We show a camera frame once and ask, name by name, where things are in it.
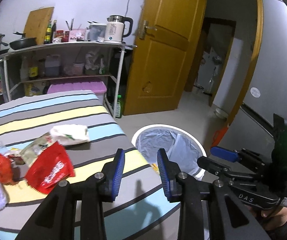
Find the red noodle wrapper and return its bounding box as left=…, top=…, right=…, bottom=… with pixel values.
left=25, top=142, right=75, bottom=194

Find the green grey snack wrapper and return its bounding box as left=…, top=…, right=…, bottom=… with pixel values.
left=19, top=132, right=55, bottom=167

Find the small colourful wrapper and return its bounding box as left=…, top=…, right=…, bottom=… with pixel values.
left=4, top=148, right=25, bottom=165

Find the white bag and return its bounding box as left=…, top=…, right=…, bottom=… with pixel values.
left=50, top=124, right=90, bottom=146

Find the clear plastic cup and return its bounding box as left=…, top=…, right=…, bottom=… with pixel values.
left=0, top=141, right=8, bottom=155

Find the white trash bin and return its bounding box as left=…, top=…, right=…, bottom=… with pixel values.
left=131, top=123, right=208, bottom=182

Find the metal kitchen shelf rack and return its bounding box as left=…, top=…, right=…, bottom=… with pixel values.
left=0, top=41, right=137, bottom=117

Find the right hand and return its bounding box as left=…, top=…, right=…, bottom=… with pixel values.
left=248, top=203, right=287, bottom=230

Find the orange dustpan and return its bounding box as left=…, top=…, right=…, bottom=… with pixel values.
left=211, top=126, right=229, bottom=147

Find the grey bin liner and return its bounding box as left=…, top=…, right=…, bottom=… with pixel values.
left=135, top=127, right=202, bottom=178

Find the white floor bowl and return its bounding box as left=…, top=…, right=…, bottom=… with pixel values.
left=214, top=108, right=228, bottom=120

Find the grey refrigerator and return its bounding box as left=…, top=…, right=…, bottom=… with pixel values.
left=238, top=0, right=287, bottom=140

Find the striped tablecloth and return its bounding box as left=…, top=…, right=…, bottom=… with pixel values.
left=0, top=90, right=180, bottom=239

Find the green bottle on floor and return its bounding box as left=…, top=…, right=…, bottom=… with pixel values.
left=115, top=95, right=122, bottom=118

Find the wooden door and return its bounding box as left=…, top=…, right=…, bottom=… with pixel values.
left=123, top=0, right=207, bottom=115

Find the purple lid storage box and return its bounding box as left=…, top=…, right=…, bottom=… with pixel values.
left=47, top=79, right=107, bottom=105

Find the yellow oil bottle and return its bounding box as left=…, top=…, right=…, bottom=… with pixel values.
left=28, top=56, right=39, bottom=80

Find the dark liquid jug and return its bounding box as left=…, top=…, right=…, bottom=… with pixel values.
left=45, top=54, right=61, bottom=77

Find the white electric kettle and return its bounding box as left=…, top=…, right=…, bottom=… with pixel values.
left=104, top=15, right=133, bottom=43

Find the clear plastic container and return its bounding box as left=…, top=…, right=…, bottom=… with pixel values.
left=86, top=23, right=107, bottom=42

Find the black frying pan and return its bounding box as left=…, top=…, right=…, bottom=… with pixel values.
left=9, top=32, right=37, bottom=50

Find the green glass bottle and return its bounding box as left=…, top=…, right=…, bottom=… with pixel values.
left=44, top=21, right=52, bottom=44

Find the pink utensil holder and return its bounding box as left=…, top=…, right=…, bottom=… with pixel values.
left=68, top=29, right=86, bottom=42

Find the red jar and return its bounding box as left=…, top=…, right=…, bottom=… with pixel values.
left=54, top=30, right=64, bottom=39

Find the dark soy sauce bottle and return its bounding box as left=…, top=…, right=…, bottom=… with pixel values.
left=51, top=20, right=57, bottom=42

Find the wooden cutting board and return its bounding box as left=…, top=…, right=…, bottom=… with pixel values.
left=24, top=7, right=54, bottom=45

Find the door handle lock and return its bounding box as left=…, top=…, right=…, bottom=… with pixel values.
left=139, top=20, right=158, bottom=40

